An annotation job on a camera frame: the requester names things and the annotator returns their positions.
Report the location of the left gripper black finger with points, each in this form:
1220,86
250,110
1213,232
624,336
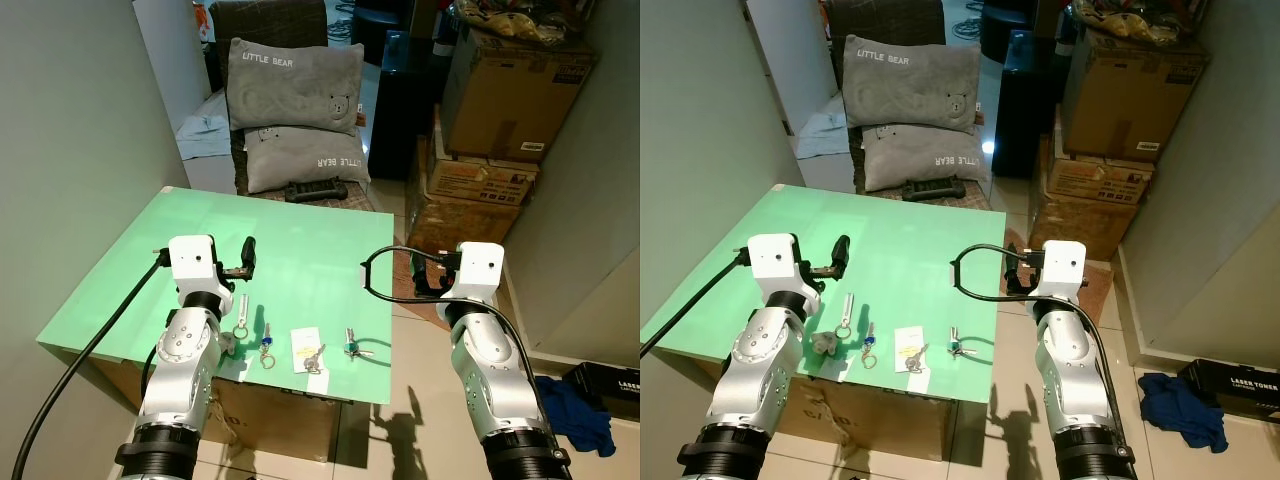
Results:
843,256
248,256

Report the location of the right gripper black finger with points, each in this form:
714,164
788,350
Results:
418,274
1013,272

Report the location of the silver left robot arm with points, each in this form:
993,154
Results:
185,352
750,356

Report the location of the brown worn cardboard box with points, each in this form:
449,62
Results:
460,225
1080,225

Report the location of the grey metal key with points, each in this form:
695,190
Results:
825,344
229,346

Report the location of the key with blue tag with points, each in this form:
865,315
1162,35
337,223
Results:
869,343
267,342

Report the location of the key with green tag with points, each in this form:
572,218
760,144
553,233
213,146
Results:
957,346
351,347

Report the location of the black power strip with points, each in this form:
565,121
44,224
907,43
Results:
935,188
315,189

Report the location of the white paper card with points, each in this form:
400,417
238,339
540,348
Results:
300,339
905,337

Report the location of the orange printed cardboard box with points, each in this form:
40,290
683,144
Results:
1095,180
480,182

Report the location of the grey Little Bear pillow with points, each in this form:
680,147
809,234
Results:
915,160
290,90
905,90
300,160

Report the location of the light blue cloth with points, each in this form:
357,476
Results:
205,135
822,135

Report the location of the white cabinet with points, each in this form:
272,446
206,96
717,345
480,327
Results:
1200,220
580,220

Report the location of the cardboard box table base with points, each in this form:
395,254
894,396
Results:
280,420
880,420

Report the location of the black speaker box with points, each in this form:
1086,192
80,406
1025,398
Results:
400,110
1020,110

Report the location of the dark blue cloth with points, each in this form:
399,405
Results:
575,415
1180,405

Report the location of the large plain cardboard box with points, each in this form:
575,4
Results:
510,95
1130,95

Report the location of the black laser toner box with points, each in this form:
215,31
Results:
610,385
1235,385

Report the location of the brown wicker chair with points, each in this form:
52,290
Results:
880,20
265,20

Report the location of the floral patterned cloth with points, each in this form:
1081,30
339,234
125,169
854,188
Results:
1125,20
510,20

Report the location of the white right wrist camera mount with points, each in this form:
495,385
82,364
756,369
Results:
478,270
1062,268

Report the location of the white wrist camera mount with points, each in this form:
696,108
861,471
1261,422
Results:
478,270
192,260
1062,268
772,262

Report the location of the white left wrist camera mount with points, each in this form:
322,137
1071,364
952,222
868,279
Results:
772,262
192,260

